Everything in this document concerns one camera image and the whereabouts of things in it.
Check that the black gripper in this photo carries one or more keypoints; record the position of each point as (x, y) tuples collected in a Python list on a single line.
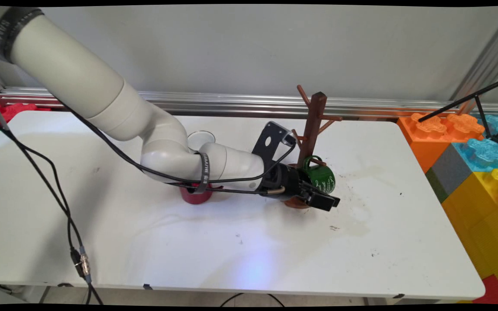
[(288, 183)]

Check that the green enamel mug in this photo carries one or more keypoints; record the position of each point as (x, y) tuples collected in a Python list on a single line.
[(322, 175)]

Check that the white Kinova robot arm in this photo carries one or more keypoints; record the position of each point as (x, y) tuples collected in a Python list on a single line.
[(80, 77)]

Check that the brown wooden mug tree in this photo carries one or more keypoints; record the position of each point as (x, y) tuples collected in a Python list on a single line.
[(314, 125)]

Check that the orange toy block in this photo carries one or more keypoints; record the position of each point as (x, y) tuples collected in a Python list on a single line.
[(426, 147)]

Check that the dark green toy block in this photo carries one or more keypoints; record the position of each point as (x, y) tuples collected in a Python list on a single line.
[(437, 185)]

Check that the red enamel mug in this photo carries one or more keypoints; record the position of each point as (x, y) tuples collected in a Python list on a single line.
[(195, 198)]

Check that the grey toy block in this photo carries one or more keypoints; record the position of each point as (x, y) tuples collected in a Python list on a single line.
[(450, 170)]

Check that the yellow toy block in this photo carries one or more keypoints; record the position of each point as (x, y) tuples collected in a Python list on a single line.
[(478, 224)]

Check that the black tripod stand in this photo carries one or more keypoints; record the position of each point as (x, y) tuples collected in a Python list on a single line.
[(456, 103)]

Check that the light blue translucent toy block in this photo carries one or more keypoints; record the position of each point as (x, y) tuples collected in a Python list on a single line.
[(486, 157)]

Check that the large red toy block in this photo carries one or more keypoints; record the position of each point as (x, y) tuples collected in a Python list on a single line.
[(493, 291)]

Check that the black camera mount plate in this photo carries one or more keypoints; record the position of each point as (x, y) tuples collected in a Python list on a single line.
[(261, 151)]

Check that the aluminium rail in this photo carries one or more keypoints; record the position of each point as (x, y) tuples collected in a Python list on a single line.
[(231, 103)]

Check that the aluminium diagonal post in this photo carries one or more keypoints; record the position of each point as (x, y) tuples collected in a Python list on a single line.
[(491, 56)]

